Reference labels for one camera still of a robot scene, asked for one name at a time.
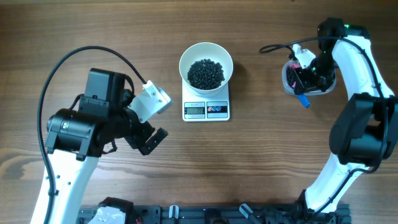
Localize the pink scoop with blue handle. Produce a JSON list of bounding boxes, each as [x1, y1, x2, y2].
[[289, 64, 310, 108]]

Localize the clear container of black beans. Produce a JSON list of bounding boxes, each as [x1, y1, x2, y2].
[[282, 60, 336, 96]]

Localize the white digital kitchen scale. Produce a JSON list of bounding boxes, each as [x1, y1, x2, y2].
[[182, 82, 230, 122]]

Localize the white bowl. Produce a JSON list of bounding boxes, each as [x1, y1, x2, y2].
[[178, 42, 234, 95]]

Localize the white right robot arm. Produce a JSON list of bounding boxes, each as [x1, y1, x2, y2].
[[286, 18, 397, 216]]

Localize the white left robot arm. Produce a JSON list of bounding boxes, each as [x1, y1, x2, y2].
[[31, 68, 172, 223]]

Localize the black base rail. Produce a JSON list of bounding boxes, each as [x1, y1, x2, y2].
[[75, 204, 352, 224]]

